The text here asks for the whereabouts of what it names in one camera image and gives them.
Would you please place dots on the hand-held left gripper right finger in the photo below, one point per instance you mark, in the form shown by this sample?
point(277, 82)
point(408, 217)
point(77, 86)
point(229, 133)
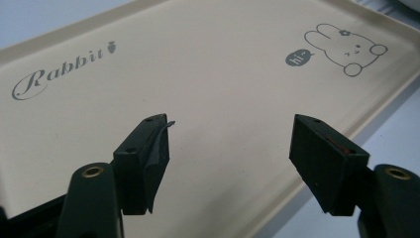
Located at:
point(327, 165)

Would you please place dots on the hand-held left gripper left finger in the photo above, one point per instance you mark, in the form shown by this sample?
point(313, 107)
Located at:
point(138, 165)

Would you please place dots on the beige rabbit print tray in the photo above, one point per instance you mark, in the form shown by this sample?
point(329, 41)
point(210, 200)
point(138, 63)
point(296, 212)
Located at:
point(214, 82)

